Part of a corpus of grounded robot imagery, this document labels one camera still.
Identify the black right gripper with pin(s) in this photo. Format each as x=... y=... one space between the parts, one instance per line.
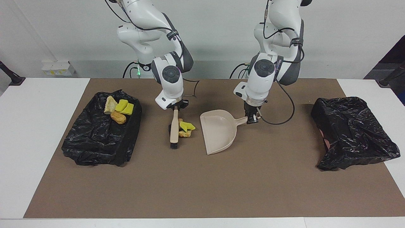
x=177 y=105

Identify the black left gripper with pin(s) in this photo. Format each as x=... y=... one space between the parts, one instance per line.
x=253 y=108

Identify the large yellow sponge piece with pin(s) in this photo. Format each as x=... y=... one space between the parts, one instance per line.
x=188 y=126

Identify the beige hand brush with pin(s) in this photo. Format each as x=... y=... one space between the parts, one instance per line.
x=174 y=129

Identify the sliced tan bread piece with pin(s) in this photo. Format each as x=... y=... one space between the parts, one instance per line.
x=185 y=134

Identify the beige plastic dustpan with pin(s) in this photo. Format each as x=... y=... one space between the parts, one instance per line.
x=218 y=133

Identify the small yellow sponge piece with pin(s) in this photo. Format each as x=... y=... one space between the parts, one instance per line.
x=128 y=109
x=121 y=104

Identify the brown bread roll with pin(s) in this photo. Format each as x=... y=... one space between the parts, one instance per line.
x=118 y=117

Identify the pale stone-like chunk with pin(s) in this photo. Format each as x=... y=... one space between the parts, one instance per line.
x=110 y=104

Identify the pink plastic bin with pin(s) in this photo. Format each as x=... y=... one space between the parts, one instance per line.
x=327 y=143

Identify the black bag lined bin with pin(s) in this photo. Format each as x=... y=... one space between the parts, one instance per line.
x=95 y=142
x=354 y=133

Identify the brown table mat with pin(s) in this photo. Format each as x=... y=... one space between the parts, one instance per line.
x=202 y=196

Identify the black stand foot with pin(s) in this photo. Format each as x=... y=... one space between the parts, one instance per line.
x=390 y=79
x=14 y=79

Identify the white wall socket box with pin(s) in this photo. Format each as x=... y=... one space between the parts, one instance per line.
x=58 y=69

